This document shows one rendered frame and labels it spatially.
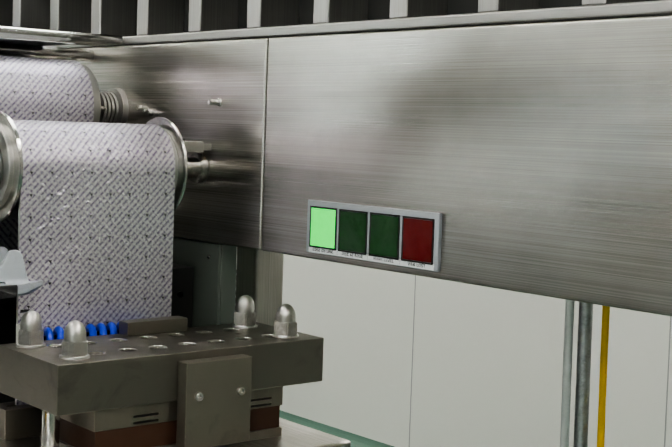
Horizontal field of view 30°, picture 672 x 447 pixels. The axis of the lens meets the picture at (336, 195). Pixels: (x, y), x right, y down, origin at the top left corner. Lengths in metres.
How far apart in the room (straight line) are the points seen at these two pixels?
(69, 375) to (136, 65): 0.69
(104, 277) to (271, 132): 0.30
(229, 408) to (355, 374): 3.62
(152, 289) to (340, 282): 3.50
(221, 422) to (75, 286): 0.28
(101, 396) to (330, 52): 0.53
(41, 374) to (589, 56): 0.73
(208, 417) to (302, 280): 3.87
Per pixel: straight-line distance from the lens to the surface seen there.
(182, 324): 1.75
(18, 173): 1.67
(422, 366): 4.93
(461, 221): 1.47
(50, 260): 1.70
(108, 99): 2.07
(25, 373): 1.58
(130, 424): 1.58
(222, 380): 1.61
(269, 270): 2.07
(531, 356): 4.54
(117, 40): 2.09
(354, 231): 1.60
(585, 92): 1.35
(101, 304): 1.75
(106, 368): 1.54
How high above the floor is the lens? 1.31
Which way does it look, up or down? 3 degrees down
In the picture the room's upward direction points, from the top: 2 degrees clockwise
